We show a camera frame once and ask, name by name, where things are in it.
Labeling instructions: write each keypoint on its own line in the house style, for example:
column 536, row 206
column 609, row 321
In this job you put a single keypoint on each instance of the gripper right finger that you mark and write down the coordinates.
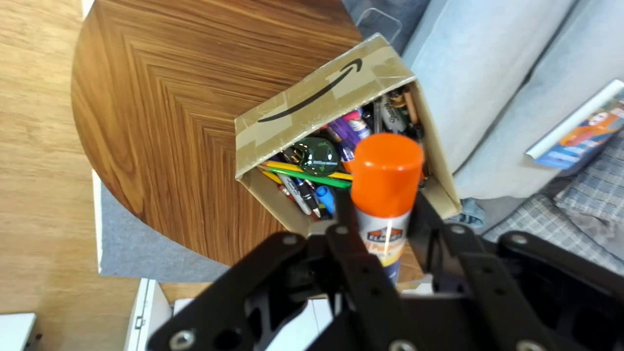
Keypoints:
column 487, row 278

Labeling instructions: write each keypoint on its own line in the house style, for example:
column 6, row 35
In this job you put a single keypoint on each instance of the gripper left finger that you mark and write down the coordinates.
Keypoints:
column 360, row 267

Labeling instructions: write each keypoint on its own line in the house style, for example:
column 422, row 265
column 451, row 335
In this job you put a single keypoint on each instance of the orange glue stick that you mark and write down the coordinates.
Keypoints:
column 385, row 170

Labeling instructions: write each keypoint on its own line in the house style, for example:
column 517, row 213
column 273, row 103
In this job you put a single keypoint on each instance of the brown cardboard box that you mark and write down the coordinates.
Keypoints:
column 312, row 97

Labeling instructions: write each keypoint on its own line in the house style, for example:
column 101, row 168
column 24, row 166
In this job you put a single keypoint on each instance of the heap of pens and markers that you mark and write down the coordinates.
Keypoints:
column 302, row 189

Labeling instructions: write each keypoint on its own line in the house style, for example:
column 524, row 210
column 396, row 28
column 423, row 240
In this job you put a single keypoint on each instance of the dark green round badge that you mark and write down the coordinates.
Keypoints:
column 317, row 157

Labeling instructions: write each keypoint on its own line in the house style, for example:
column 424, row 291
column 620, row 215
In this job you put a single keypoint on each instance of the grey plaid blanket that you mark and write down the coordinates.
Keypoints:
column 585, row 209

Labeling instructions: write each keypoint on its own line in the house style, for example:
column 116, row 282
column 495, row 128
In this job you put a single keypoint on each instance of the colourful book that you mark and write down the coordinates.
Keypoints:
column 580, row 131

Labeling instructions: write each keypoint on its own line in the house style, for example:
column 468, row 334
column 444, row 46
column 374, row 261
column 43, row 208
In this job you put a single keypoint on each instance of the light grey sofa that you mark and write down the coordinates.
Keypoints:
column 487, row 73

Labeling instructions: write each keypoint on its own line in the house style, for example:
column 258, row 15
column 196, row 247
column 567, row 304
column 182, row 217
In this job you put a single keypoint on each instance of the grey rug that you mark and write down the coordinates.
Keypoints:
column 136, row 243

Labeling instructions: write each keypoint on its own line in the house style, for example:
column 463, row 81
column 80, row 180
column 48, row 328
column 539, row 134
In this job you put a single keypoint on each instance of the clear plastic container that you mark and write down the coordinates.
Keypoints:
column 379, row 23

